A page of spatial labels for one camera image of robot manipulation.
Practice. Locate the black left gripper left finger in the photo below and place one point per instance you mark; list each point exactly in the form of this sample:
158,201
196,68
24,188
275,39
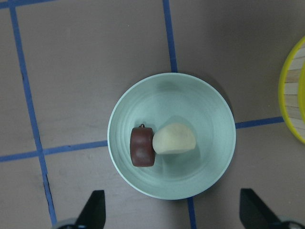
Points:
92,215

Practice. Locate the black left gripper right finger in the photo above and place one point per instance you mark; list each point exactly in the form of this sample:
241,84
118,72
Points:
255,214

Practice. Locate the white steamed bun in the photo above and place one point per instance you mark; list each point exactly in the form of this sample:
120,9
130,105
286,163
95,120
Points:
175,138

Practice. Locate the yellow steamer layer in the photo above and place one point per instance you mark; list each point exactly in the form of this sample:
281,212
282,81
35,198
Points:
291,91

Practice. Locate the brown chocolate bun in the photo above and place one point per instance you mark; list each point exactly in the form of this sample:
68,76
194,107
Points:
141,146

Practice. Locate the mint green plate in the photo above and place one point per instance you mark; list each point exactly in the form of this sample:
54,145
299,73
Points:
164,99

